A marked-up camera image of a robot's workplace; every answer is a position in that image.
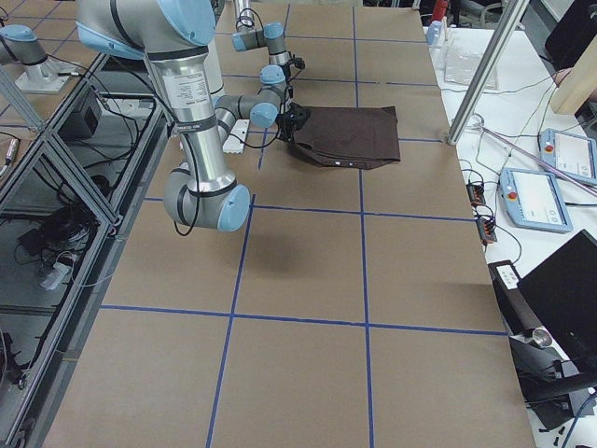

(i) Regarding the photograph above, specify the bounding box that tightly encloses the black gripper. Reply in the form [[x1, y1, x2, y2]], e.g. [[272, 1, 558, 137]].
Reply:
[[276, 103, 311, 143], [278, 51, 306, 101]]

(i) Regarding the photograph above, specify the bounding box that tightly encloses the dark brown t-shirt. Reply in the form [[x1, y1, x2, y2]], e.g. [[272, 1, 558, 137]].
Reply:
[[286, 105, 401, 170]]

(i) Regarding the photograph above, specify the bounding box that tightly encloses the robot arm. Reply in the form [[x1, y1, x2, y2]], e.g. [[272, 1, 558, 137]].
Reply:
[[76, 1, 309, 231], [232, 0, 305, 98]]

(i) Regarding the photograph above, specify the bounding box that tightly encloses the clear plastic bag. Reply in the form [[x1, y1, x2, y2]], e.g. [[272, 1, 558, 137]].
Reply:
[[444, 47, 482, 85]]

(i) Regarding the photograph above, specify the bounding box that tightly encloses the far orange connector block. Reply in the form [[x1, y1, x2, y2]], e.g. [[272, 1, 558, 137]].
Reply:
[[465, 182, 486, 206]]

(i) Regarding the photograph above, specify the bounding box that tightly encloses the orange connector block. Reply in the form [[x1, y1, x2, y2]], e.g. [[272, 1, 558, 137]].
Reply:
[[475, 215, 497, 245], [465, 182, 486, 206]]

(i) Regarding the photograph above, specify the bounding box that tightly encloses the black box on shelf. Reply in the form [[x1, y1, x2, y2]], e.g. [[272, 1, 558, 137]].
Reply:
[[59, 90, 102, 141]]

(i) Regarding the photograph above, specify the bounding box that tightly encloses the near orange connector block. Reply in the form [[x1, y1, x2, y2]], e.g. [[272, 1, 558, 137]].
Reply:
[[475, 215, 497, 245]]

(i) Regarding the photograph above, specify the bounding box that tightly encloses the near blue teach pendant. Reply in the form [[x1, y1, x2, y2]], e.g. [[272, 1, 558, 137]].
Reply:
[[499, 168, 573, 233]]

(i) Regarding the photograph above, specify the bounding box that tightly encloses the blue teach pendant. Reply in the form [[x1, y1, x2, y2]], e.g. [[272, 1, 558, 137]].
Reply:
[[499, 168, 573, 233], [538, 129, 596, 186]]

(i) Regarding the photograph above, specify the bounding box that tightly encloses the thin metal rod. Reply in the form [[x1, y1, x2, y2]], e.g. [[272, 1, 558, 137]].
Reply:
[[478, 125, 596, 188]]

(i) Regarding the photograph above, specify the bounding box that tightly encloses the far blue teach pendant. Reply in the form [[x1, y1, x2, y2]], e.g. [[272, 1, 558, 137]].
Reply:
[[538, 129, 596, 186]]

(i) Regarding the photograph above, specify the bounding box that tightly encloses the wooden board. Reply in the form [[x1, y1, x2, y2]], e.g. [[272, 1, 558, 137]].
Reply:
[[554, 0, 597, 116]]

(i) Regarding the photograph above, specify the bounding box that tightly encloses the black monitor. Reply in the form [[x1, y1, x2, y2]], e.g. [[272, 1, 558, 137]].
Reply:
[[518, 230, 596, 371]]

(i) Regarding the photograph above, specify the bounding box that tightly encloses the black stand with metal cup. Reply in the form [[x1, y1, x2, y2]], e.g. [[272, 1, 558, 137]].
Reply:
[[489, 260, 596, 429]]

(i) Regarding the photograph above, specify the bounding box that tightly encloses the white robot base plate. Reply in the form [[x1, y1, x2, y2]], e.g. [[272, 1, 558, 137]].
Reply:
[[223, 119, 250, 154]]

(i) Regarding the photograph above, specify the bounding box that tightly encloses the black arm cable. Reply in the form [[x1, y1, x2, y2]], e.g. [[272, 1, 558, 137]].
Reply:
[[172, 186, 281, 237], [235, 7, 267, 34]]

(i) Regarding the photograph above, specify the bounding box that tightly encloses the aluminium frame post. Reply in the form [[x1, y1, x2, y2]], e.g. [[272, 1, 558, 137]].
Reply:
[[447, 0, 530, 146]]

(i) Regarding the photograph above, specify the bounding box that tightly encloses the metal frame side table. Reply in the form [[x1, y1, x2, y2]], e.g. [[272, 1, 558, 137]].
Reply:
[[1, 56, 169, 447]]

